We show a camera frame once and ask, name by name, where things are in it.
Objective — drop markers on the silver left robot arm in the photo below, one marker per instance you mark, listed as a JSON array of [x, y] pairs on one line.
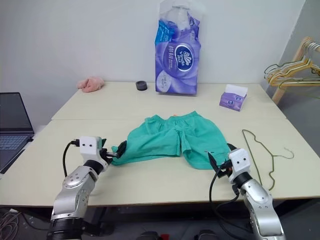
[[72, 185]]

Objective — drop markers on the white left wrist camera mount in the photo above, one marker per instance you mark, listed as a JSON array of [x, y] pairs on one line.
[[88, 147]]

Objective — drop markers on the wooden clothes rack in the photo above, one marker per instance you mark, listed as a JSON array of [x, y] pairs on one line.
[[280, 93]]

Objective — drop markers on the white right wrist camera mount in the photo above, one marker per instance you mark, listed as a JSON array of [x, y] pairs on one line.
[[240, 162]]

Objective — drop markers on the hangers on rack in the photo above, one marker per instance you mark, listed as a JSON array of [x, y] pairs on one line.
[[273, 82]]

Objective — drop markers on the small purple tissue box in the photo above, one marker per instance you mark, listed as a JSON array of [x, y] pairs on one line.
[[231, 100]]

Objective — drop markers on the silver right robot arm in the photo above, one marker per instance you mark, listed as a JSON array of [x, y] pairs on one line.
[[260, 200]]

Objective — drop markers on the large purple tissue pack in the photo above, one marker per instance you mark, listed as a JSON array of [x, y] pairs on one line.
[[177, 62]]

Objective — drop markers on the black table leg frame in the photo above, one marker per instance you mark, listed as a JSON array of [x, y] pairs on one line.
[[100, 220]]

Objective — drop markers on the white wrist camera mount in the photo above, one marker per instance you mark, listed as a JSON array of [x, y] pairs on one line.
[[240, 162], [88, 147]]

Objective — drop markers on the pink fluffy cloth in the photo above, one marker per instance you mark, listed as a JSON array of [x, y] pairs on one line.
[[90, 84]]

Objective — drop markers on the green shorts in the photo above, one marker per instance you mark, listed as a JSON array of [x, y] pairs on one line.
[[160, 137]]

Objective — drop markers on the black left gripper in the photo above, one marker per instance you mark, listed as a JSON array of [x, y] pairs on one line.
[[108, 155]]

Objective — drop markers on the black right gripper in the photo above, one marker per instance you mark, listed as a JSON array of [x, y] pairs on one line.
[[225, 170]]

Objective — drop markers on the dark grey laptop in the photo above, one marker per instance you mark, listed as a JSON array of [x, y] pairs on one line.
[[12, 117]]

